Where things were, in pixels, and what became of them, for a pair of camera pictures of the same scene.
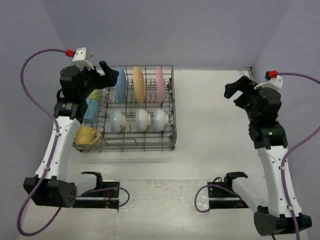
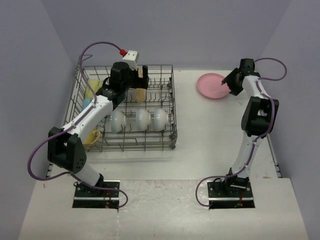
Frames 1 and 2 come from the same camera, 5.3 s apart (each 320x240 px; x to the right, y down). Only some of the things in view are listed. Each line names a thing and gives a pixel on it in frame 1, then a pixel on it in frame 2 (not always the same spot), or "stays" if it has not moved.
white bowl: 117,121 stays
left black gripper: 110,75 -> 140,82
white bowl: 161,119 stays
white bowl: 142,120 stays
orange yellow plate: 139,84 stays
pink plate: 160,83 -> 209,85
